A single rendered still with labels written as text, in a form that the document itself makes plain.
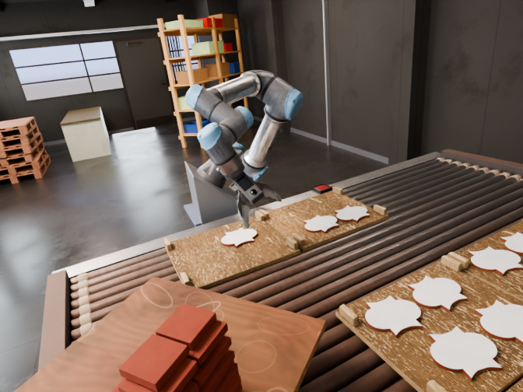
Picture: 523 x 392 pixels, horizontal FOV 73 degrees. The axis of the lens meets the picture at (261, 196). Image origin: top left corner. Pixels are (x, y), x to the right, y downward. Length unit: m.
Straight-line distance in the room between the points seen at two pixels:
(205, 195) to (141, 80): 8.20
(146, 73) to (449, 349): 9.28
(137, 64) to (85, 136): 2.91
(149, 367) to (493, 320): 0.79
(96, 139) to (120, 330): 6.69
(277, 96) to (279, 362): 0.99
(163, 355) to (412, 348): 0.58
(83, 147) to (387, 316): 6.96
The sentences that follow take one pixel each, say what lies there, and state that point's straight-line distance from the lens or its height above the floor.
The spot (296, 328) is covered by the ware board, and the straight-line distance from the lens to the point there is 0.80.
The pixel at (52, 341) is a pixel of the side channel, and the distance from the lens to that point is 1.14.
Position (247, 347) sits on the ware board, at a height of 1.04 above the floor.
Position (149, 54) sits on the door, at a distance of 9.72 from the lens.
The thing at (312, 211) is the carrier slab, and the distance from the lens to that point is 1.52.
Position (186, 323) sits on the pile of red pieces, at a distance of 0.59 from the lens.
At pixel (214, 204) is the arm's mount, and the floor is 0.96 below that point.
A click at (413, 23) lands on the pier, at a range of 4.25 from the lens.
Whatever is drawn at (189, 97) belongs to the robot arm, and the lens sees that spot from 1.16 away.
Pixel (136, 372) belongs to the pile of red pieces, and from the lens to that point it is 0.55.
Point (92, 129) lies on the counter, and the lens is 7.45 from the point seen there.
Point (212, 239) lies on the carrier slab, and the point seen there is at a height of 0.94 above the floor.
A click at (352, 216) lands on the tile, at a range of 1.44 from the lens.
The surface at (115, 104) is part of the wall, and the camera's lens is 9.74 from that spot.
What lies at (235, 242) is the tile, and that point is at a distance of 1.32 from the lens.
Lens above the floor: 1.60
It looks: 23 degrees down
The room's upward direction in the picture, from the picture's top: 7 degrees counter-clockwise
